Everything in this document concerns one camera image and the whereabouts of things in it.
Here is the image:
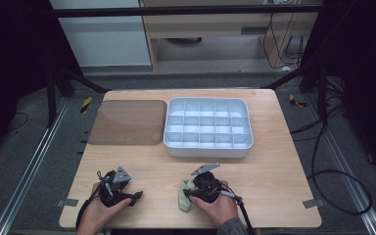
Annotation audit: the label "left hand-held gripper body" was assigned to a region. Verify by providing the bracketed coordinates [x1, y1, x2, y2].
[98, 165, 133, 209]

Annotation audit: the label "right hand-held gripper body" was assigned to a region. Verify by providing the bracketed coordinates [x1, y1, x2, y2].
[190, 163, 225, 204]

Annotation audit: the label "light green cloth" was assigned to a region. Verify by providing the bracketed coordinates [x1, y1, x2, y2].
[177, 179, 198, 212]

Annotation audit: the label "person's right hand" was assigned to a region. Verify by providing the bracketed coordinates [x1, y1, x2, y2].
[189, 180, 240, 228]

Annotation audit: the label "person's left hand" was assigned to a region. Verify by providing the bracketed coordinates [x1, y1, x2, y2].
[76, 181, 133, 231]

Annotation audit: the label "grey tape strip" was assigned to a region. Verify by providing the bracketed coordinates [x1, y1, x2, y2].
[302, 198, 326, 210]
[55, 198, 79, 209]

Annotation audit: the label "white compartment box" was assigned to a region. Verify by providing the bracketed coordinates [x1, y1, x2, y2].
[163, 96, 255, 160]

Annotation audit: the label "brown translucent lid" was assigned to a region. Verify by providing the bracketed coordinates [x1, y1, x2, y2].
[87, 99, 168, 147]

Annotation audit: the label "yellow black tape piece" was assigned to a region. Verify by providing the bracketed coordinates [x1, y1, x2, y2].
[288, 93, 308, 109]
[79, 95, 93, 115]

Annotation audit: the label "black metal stand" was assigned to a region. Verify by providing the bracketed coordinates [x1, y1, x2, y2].
[44, 63, 110, 129]
[261, 60, 349, 123]

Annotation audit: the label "white cabinet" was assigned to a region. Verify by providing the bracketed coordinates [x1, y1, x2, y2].
[49, 0, 153, 69]

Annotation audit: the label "wooden background desk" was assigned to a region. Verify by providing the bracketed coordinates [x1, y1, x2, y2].
[138, 0, 320, 71]

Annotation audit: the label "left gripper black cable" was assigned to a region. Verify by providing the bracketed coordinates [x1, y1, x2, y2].
[74, 169, 110, 230]

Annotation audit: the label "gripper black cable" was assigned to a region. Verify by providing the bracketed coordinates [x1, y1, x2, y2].
[74, 169, 110, 230]
[220, 184, 257, 235]

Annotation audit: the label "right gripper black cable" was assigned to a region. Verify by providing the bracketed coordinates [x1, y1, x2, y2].
[220, 184, 257, 235]

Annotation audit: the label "metal floor rail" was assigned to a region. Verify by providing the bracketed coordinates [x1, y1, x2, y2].
[305, 93, 376, 235]
[0, 97, 71, 235]

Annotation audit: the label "black floor cable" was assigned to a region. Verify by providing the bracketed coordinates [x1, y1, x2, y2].
[289, 118, 373, 216]

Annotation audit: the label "black hanging cables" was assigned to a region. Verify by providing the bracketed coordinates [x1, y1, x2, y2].
[261, 12, 306, 71]

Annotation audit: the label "black horizontal frame bar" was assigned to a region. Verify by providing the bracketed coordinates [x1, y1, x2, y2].
[53, 4, 323, 19]

